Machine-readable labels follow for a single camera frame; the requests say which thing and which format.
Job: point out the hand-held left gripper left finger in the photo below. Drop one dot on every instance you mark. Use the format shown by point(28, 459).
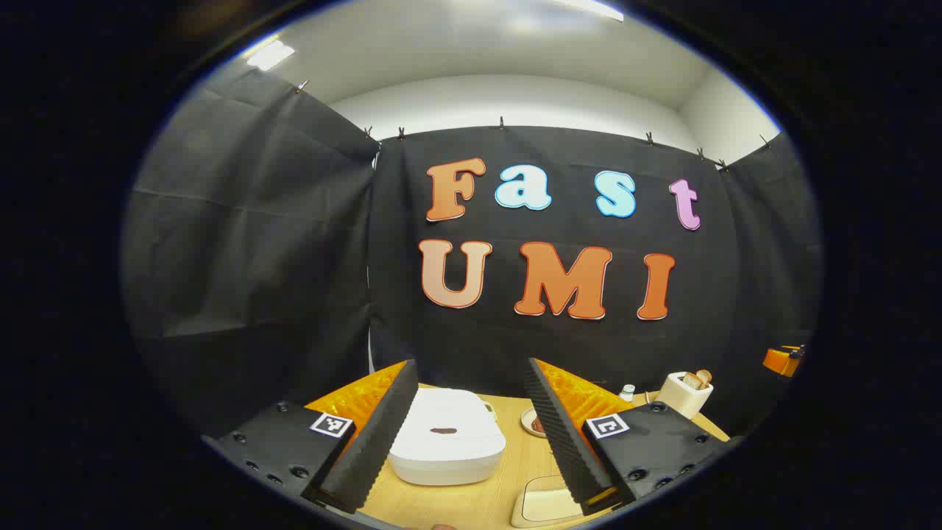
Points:
point(375, 449)

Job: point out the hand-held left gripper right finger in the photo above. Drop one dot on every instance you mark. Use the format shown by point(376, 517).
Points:
point(563, 449)

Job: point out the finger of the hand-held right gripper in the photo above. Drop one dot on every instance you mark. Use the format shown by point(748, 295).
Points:
point(778, 361)

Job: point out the white rice cooker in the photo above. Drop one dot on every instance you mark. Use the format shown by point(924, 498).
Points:
point(449, 456)

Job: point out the red meat piece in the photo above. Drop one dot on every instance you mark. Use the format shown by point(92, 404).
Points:
point(538, 425)

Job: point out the round white plate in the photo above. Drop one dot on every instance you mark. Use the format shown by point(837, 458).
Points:
point(525, 419)

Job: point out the white divided dish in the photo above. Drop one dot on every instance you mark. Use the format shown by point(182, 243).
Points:
point(544, 504)

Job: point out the toast bread slice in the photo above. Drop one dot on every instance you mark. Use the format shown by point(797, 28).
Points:
point(692, 381)
point(704, 377)

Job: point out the white plastic bottle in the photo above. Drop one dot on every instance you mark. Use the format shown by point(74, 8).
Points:
point(627, 394)

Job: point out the white toaster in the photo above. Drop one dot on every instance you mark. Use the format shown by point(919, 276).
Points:
point(681, 403)

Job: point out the black backdrop cloth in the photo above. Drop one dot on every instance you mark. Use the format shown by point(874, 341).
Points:
point(294, 258)

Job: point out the ceiling light panel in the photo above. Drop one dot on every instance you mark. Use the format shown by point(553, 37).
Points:
point(270, 56)

